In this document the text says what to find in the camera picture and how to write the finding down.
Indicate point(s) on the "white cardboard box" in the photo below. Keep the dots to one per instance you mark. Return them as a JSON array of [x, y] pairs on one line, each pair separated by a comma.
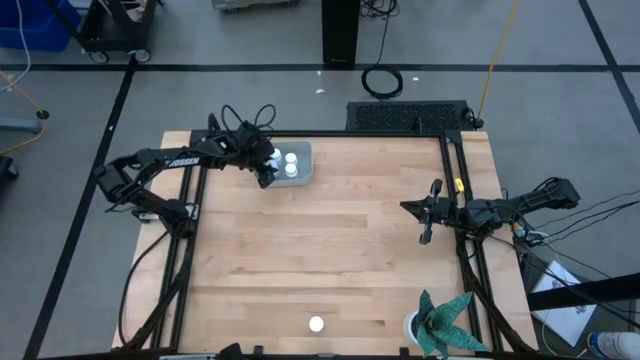
[[565, 320]]

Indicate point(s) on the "person's shoe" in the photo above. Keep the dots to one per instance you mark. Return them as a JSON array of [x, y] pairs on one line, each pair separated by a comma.
[[617, 345]]

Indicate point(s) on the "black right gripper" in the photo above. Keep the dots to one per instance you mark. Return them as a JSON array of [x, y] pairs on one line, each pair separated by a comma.
[[442, 211]]

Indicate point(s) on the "white power strip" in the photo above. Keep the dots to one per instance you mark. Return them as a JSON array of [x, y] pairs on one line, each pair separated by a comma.
[[530, 235]]

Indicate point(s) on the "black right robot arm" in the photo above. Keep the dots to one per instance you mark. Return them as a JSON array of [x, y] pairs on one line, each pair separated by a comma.
[[500, 210]]

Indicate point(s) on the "black aluminium table frame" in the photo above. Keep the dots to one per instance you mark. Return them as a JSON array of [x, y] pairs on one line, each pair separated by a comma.
[[350, 133]]

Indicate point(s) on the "black wheeled cart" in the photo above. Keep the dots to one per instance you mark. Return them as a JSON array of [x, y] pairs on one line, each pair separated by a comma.
[[115, 44]]

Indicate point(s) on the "grey trolley base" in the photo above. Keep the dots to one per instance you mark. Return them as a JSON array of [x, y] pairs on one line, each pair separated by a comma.
[[255, 4]]

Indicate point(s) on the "blue plastic bin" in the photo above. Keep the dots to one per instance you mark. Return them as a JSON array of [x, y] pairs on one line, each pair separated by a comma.
[[30, 30]]

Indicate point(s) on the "black floor object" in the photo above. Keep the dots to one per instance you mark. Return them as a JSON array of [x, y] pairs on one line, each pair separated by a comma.
[[6, 170]]

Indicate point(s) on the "grey stand base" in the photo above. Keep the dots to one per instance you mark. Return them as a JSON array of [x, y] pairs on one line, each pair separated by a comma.
[[20, 125]]

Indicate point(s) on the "grey plastic basket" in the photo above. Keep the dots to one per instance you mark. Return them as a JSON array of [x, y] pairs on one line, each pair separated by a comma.
[[304, 175]]

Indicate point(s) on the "black upright column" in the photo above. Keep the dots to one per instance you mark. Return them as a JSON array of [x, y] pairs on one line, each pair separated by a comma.
[[340, 30]]

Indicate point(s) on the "white pill bottle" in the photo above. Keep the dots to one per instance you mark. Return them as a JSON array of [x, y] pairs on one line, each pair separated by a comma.
[[273, 164], [290, 171], [316, 324], [276, 153], [291, 158]]

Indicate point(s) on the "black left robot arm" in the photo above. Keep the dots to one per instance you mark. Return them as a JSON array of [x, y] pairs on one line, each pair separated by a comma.
[[175, 162]]

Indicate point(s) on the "black floor beam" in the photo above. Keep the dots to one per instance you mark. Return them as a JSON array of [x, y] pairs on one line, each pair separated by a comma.
[[590, 290]]

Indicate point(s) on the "green plant in white pot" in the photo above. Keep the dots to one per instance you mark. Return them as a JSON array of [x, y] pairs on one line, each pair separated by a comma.
[[440, 325]]

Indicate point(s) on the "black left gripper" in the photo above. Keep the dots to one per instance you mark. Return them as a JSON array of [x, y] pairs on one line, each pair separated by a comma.
[[250, 145]]

